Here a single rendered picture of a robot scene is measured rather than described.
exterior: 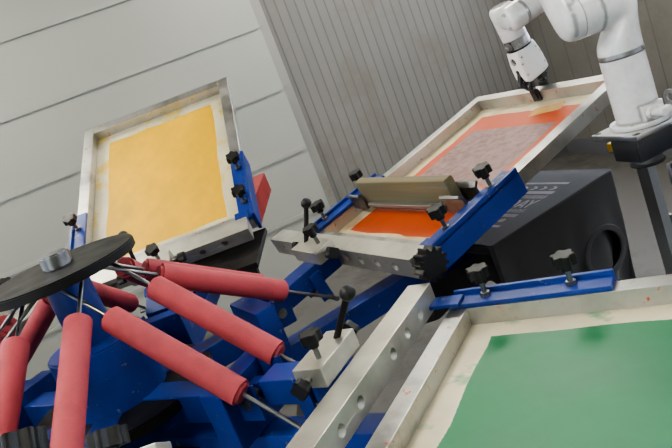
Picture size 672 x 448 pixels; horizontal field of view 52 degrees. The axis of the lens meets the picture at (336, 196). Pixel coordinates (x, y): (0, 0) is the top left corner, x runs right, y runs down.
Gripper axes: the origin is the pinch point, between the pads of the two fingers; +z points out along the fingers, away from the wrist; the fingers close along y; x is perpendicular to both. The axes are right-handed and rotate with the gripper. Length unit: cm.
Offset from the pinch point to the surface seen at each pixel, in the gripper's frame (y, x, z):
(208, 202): -86, 62, -20
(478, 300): -85, -50, 2
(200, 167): -78, 76, -28
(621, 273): -21, -19, 50
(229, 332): -121, -26, -16
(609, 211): -17.8, -21.9, 30.9
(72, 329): -142, -21, -34
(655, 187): 11.5, -13.9, 43.4
